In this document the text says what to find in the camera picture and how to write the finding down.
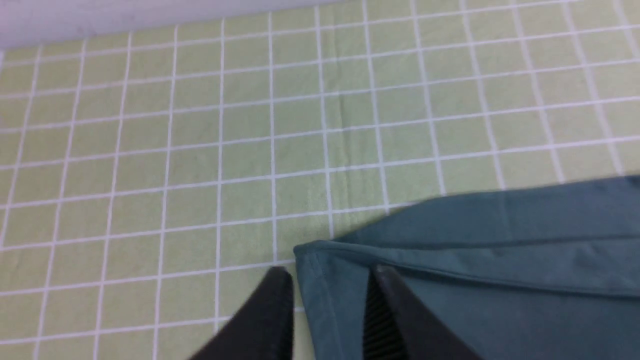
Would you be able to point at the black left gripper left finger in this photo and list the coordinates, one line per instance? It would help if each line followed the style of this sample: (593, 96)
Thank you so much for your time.
(262, 328)

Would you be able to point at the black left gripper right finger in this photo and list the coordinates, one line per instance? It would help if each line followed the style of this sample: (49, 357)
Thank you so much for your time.
(398, 326)

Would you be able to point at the green long-sleeved shirt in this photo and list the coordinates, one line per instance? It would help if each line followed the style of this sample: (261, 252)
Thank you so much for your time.
(542, 273)

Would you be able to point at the green checkered tablecloth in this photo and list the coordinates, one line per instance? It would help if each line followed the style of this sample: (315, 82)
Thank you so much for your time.
(150, 178)

